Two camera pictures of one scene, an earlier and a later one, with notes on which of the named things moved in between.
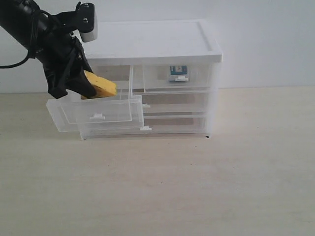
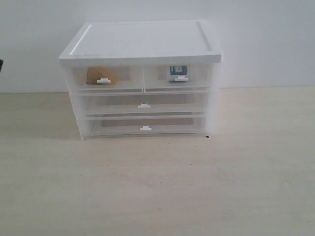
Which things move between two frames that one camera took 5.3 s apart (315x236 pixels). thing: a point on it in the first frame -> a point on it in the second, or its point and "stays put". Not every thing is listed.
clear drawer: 175,105 stays put
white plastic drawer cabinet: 166,73 stays put
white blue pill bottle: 176,71 stays put
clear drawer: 95,116 -> 107,79
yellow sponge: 104,87 -> 94,73
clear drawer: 172,78 stays put
